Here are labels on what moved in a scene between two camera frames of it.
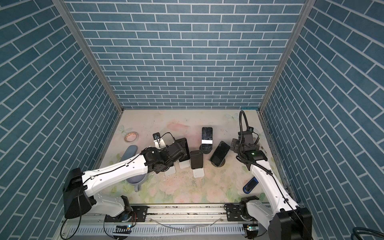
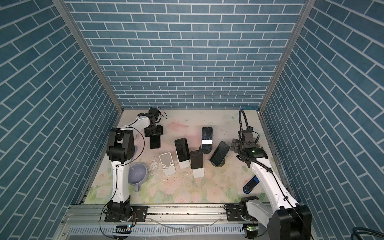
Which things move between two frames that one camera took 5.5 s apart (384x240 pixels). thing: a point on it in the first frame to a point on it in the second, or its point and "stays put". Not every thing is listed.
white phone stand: x=198 y=172 stays put
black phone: x=220 y=153 stays put
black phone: x=183 y=143 to x=155 y=141
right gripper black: x=235 y=142 stays put
